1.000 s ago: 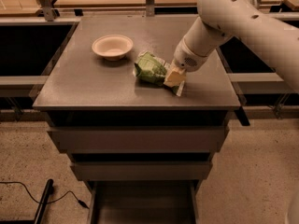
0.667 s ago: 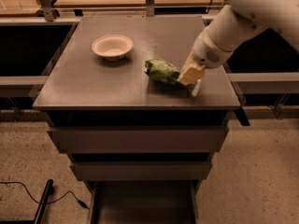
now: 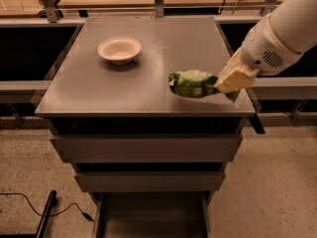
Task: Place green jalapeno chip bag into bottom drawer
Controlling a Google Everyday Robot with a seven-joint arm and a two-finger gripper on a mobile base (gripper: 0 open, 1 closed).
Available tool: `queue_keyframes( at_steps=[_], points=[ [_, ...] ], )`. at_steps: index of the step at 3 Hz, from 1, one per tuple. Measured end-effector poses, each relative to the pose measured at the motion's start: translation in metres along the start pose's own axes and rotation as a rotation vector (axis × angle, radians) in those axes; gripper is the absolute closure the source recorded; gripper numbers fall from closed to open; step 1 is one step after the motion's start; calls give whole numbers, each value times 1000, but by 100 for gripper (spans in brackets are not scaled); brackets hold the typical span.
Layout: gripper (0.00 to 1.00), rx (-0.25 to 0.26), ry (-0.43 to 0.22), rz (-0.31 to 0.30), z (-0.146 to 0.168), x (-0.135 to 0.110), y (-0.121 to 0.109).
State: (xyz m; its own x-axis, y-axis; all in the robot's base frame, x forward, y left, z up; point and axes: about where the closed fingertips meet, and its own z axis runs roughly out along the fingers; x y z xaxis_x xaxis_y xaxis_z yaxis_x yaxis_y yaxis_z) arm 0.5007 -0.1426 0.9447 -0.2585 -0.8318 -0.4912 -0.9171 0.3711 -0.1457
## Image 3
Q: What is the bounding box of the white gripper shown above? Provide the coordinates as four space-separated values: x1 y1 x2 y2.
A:
214 16 303 93

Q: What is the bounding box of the green jalapeno chip bag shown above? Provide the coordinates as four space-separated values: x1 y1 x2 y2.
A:
167 69 241 103

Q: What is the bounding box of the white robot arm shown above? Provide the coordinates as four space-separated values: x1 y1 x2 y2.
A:
214 0 317 93

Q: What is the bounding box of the grey top drawer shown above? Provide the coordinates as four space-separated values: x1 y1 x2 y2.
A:
51 134 242 164

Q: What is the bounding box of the grey drawer cabinet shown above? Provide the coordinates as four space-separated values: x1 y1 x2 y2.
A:
34 16 257 238

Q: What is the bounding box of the grey middle drawer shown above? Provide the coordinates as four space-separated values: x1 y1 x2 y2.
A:
75 172 224 192

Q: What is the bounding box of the grey open bottom drawer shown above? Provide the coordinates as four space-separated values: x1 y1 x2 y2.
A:
91 192 212 238

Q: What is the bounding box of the white paper bowl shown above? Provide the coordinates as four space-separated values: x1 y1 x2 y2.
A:
97 37 142 64

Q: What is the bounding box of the black floor stand leg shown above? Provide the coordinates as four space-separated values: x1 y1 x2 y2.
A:
0 189 58 238

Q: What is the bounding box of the middle metal frame post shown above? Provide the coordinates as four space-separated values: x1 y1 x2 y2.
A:
155 0 164 18

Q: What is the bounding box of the left metal frame post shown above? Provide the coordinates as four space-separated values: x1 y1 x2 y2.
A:
39 0 59 23

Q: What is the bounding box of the black floor cable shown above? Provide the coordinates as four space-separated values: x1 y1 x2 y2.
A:
0 191 96 223

